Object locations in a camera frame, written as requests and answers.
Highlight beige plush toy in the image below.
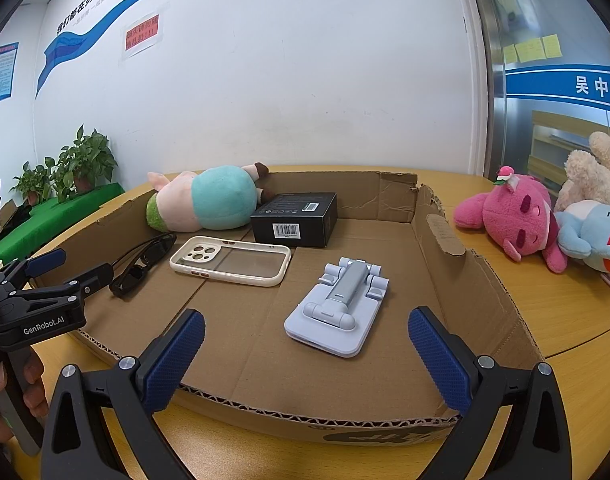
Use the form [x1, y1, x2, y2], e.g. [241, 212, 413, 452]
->
[555, 131, 610, 214]

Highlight brown cardboard box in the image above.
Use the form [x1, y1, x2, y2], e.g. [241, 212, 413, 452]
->
[27, 170, 546, 446]

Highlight red wall notice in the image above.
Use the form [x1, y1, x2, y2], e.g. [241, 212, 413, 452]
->
[124, 14, 161, 59]

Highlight cream phone case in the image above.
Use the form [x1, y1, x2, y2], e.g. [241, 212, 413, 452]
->
[169, 236, 293, 289]

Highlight person's left hand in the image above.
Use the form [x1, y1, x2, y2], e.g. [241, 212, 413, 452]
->
[0, 347, 49, 446]

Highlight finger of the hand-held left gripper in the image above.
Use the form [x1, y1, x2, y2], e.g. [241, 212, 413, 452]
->
[0, 248, 67, 293]
[12, 261, 116, 311]

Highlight small potted green plant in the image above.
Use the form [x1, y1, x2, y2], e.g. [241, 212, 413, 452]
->
[10, 160, 56, 206]

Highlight light blue phone stand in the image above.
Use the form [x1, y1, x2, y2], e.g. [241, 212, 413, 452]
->
[284, 256, 390, 359]

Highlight large potted green plant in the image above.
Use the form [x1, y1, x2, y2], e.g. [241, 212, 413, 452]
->
[55, 125, 120, 196]

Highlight small black product box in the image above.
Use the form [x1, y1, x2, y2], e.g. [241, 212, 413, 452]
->
[250, 191, 339, 249]

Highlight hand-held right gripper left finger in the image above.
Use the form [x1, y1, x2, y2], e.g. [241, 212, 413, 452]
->
[40, 308, 207, 480]

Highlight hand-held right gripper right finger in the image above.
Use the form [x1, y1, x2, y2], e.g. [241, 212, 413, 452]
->
[407, 306, 573, 480]

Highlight light blue plush toy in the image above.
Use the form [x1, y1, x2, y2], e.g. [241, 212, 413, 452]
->
[555, 200, 610, 274]

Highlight black sunglasses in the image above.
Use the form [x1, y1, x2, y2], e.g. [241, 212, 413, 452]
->
[109, 232, 178, 299]

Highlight pink pig plush toy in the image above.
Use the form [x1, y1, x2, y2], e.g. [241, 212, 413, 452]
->
[146, 162, 271, 234]

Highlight blue wall poster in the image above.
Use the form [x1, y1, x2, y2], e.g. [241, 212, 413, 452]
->
[0, 42, 20, 106]

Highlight green table cloth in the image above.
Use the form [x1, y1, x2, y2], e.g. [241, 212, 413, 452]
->
[0, 182, 126, 264]

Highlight blue wave wall decal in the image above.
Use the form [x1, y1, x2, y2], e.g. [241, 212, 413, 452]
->
[35, 0, 336, 101]

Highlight blue glass banner decal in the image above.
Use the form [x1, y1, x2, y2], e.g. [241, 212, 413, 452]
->
[505, 66, 610, 112]

